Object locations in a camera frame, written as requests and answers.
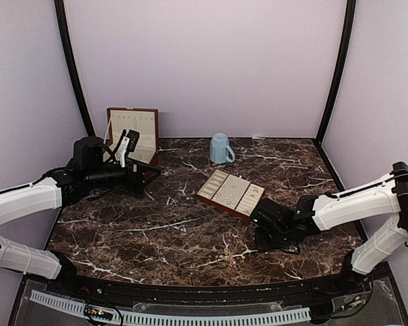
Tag light blue mug upside down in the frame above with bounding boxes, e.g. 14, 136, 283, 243
209, 133, 235, 164

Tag white slotted cable duct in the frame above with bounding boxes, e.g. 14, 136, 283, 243
29, 290, 311, 325

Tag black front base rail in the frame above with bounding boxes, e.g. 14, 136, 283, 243
13, 274, 362, 309

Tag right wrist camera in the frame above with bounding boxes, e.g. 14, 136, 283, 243
251, 198, 292, 232

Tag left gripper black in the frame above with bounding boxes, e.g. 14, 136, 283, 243
86, 156, 160, 191

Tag black frame post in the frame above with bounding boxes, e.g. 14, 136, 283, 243
54, 0, 95, 137
315, 0, 356, 147

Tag brown jewelry box cream lining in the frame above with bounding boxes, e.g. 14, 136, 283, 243
104, 107, 159, 167

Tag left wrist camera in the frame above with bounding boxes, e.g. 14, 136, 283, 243
71, 128, 139, 170

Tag left black frame post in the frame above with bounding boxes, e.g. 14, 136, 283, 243
54, 0, 95, 137

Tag brown jewelry tray cream lining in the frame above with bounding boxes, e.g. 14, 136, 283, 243
197, 169, 265, 220

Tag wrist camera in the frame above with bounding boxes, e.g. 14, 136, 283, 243
71, 128, 139, 170
251, 198, 292, 232

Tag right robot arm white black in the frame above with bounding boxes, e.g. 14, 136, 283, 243
251, 162, 408, 295

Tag right black frame post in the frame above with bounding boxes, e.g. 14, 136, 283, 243
315, 0, 356, 147

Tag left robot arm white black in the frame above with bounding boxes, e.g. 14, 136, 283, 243
0, 160, 161, 296

